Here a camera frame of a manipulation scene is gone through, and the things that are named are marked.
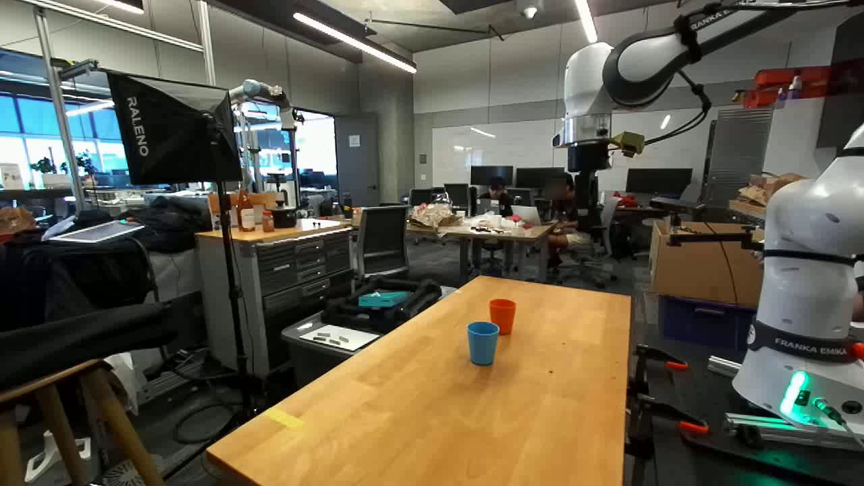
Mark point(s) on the black office chair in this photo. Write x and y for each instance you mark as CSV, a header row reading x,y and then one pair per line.
x,y
380,240

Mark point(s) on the orange plastic cup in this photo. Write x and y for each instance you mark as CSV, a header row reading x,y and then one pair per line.
x,y
503,313

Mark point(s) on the background wooden table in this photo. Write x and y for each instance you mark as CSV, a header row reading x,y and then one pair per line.
x,y
513,237

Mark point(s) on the blue plastic cup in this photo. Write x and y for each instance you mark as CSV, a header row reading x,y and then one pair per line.
x,y
480,341

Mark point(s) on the cardboard box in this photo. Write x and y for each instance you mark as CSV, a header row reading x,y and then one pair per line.
x,y
700,259

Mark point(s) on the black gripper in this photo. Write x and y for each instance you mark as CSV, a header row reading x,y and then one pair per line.
x,y
586,157

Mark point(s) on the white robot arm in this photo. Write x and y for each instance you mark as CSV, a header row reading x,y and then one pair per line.
x,y
803,361

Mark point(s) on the black bag with teal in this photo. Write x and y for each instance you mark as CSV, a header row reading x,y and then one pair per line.
x,y
380,303

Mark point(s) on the light stand pole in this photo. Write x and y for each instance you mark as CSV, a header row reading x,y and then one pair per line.
x,y
229,259

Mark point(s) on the black softbox light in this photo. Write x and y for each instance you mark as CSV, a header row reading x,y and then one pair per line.
x,y
172,130

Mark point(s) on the grey drawer cabinet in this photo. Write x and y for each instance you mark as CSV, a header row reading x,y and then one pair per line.
x,y
270,282

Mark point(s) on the blue storage bin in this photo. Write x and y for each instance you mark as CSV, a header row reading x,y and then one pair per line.
x,y
706,322

